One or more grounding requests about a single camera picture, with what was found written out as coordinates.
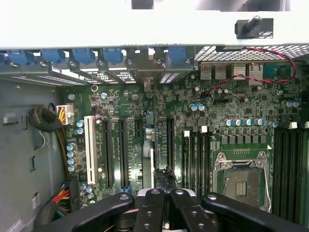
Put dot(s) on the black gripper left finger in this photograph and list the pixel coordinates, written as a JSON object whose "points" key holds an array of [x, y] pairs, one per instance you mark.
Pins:
{"points": [[149, 212]]}

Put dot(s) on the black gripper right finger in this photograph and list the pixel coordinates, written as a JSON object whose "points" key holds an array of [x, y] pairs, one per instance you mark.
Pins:
{"points": [[188, 212]]}

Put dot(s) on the RAM stick with white label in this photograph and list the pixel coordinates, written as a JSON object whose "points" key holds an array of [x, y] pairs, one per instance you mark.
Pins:
{"points": [[186, 164]]}

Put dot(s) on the CPU socket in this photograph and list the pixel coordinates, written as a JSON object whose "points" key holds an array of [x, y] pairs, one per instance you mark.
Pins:
{"points": [[241, 183]]}

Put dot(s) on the long black expansion slot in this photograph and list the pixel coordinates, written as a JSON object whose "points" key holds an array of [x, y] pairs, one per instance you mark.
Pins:
{"points": [[108, 154], [123, 154], [170, 145]]}

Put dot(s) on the short black expansion slot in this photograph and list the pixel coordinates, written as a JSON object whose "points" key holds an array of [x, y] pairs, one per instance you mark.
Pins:
{"points": [[138, 128]]}

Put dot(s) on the white expansion slot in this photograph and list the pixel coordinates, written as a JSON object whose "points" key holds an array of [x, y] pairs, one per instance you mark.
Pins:
{"points": [[90, 149]]}

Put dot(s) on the green motherboard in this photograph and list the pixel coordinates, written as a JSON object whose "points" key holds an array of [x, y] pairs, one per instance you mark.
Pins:
{"points": [[217, 108]]}

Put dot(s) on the white power connector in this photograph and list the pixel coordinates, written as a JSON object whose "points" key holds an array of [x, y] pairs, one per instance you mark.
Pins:
{"points": [[65, 113]]}

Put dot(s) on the blue card retention clip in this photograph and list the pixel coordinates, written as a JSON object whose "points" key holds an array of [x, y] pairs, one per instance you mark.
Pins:
{"points": [[83, 56], [20, 56], [51, 56], [113, 56], [177, 55]]}

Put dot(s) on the open dark PC case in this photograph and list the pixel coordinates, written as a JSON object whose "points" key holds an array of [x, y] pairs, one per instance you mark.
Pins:
{"points": [[144, 24]]}

